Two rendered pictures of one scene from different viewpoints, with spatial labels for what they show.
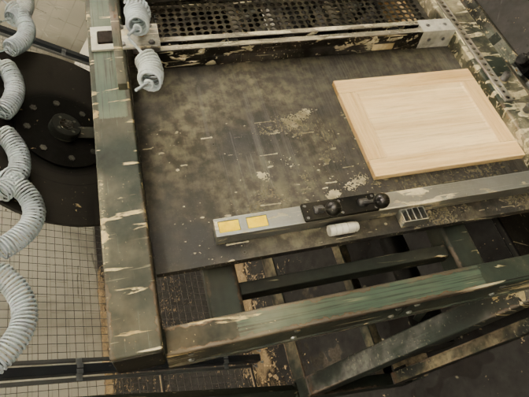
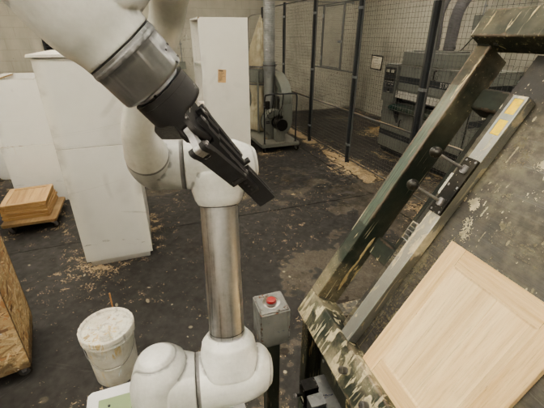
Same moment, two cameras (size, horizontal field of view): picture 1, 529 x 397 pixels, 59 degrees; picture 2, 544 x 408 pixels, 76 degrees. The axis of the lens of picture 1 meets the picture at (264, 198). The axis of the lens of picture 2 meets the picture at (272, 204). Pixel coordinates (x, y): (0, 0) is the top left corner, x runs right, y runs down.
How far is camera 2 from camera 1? 1.42 m
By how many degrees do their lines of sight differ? 90
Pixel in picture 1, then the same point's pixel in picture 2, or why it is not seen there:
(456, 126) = (418, 353)
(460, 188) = (389, 274)
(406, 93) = (484, 372)
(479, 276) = (363, 220)
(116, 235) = not seen: outside the picture
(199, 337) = (469, 63)
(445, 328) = not seen: hidden behind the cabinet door
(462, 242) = (386, 257)
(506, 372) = not seen: hidden behind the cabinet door
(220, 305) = (490, 95)
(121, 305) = (508, 14)
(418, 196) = (412, 243)
